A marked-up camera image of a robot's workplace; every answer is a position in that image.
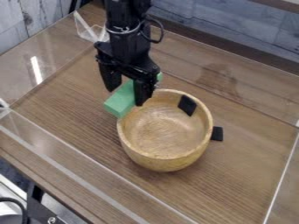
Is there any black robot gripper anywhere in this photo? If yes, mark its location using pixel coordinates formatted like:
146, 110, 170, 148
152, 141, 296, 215
94, 27, 160, 107

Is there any green rectangular stick block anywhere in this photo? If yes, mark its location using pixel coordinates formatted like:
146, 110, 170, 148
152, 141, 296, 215
102, 71, 164, 119

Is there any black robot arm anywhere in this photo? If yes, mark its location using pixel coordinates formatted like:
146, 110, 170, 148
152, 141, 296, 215
93, 0, 164, 106

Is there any black patch inside bowl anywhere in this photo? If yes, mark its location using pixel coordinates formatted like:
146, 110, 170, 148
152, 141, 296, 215
177, 94, 197, 116

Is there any round wooden bowl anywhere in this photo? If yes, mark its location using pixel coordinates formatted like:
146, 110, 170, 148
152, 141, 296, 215
116, 89, 213, 172

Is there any black patch on table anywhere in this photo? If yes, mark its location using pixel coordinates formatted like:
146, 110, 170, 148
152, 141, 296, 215
209, 126, 224, 141

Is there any clear acrylic corner bracket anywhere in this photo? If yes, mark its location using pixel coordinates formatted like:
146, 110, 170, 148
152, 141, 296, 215
73, 11, 109, 43

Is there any clear acrylic enclosure wall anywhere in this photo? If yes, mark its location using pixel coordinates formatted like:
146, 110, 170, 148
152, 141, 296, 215
0, 99, 200, 224

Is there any black metal table frame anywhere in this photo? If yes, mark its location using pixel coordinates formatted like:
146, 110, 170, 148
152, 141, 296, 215
26, 183, 81, 224

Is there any black cable lower left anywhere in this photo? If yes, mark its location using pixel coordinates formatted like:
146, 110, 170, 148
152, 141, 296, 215
0, 196, 29, 224

